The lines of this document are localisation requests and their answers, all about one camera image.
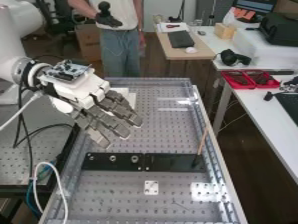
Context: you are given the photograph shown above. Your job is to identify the clear box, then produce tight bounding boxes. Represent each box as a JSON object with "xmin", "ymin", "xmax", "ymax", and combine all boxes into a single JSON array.
[{"xmin": 39, "ymin": 77, "xmax": 250, "ymax": 224}]

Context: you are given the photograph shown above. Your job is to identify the black headphones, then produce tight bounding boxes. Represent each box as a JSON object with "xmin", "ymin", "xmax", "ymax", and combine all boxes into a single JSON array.
[{"xmin": 218, "ymin": 48, "xmax": 253, "ymax": 67}]

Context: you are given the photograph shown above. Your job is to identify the screen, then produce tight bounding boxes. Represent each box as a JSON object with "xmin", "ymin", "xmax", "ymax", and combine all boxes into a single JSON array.
[{"xmin": 231, "ymin": 0, "xmax": 278, "ymax": 14}]

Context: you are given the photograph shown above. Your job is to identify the black keyboard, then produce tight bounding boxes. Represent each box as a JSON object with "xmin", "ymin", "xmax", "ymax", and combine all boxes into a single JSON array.
[
  {"xmin": 273, "ymin": 92, "xmax": 298, "ymax": 126},
  {"xmin": 166, "ymin": 30, "xmax": 197, "ymax": 49}
]

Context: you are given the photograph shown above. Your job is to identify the white foam box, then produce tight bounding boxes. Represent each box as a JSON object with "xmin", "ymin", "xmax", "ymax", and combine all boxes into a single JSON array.
[{"xmin": 231, "ymin": 28, "xmax": 298, "ymax": 63}]

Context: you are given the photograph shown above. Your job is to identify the black cable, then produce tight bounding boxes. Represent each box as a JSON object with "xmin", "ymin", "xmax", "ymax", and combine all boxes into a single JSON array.
[
  {"xmin": 12, "ymin": 123, "xmax": 76, "ymax": 149},
  {"xmin": 15, "ymin": 79, "xmax": 37, "ymax": 183}
]

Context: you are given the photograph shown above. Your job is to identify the black case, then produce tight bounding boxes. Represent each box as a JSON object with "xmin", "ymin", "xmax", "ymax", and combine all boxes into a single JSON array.
[{"xmin": 258, "ymin": 13, "xmax": 298, "ymax": 47}]

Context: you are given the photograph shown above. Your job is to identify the black plate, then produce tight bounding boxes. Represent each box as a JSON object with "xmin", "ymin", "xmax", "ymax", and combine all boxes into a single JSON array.
[{"xmin": 81, "ymin": 152, "xmax": 209, "ymax": 174}]

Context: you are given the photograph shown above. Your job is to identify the white desk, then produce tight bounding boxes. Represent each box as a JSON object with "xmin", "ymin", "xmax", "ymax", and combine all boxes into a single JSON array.
[
  {"xmin": 211, "ymin": 73, "xmax": 298, "ymax": 185},
  {"xmin": 194, "ymin": 24, "xmax": 298, "ymax": 134}
]

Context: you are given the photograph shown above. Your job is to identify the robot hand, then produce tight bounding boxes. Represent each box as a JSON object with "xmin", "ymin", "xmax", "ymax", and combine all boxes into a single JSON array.
[{"xmin": 29, "ymin": 59, "xmax": 145, "ymax": 150}]

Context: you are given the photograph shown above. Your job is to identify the white cable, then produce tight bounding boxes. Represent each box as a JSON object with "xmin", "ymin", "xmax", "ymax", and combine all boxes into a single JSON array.
[
  {"xmin": 32, "ymin": 161, "xmax": 70, "ymax": 224},
  {"xmin": 0, "ymin": 91, "xmax": 45, "ymax": 132}
]

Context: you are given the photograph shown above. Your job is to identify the cardboard box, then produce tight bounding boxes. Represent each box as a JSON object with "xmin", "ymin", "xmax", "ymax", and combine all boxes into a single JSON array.
[{"xmin": 73, "ymin": 23, "xmax": 104, "ymax": 63}]

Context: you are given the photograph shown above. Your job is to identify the small white box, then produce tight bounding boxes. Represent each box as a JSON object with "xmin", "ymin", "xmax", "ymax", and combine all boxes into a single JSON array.
[{"xmin": 142, "ymin": 180, "xmax": 160, "ymax": 196}]

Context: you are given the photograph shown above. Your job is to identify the blue cable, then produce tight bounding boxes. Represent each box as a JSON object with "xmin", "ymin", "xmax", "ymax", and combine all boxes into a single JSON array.
[{"xmin": 25, "ymin": 165, "xmax": 46, "ymax": 219}]

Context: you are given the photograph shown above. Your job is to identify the wooden desk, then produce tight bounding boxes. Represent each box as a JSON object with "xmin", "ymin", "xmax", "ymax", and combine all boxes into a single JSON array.
[{"xmin": 153, "ymin": 22, "xmax": 219, "ymax": 101}]

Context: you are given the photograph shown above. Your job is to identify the person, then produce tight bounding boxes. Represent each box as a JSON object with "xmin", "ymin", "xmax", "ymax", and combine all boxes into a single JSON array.
[{"xmin": 66, "ymin": 0, "xmax": 148, "ymax": 79}]

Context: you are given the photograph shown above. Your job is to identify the red tray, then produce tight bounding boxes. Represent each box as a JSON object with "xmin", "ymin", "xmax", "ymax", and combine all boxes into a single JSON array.
[
  {"xmin": 219, "ymin": 70, "xmax": 258, "ymax": 90},
  {"xmin": 245, "ymin": 69, "xmax": 282, "ymax": 89}
]

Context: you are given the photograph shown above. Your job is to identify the small wooden box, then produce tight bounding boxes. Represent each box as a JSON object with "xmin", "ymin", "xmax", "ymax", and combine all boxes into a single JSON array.
[{"xmin": 213, "ymin": 22, "xmax": 237, "ymax": 40}]

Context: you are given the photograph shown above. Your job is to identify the black handheld device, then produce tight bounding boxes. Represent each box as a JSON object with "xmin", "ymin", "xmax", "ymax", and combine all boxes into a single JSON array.
[{"xmin": 93, "ymin": 0, "xmax": 124, "ymax": 29}]

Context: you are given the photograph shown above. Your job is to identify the thin stick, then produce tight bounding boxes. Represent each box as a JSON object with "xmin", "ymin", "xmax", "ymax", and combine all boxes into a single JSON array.
[{"xmin": 193, "ymin": 128, "xmax": 210, "ymax": 168}]

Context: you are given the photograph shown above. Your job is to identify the black office chair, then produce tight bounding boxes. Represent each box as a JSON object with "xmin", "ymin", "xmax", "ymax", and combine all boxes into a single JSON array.
[{"xmin": 35, "ymin": 0, "xmax": 77, "ymax": 35}]

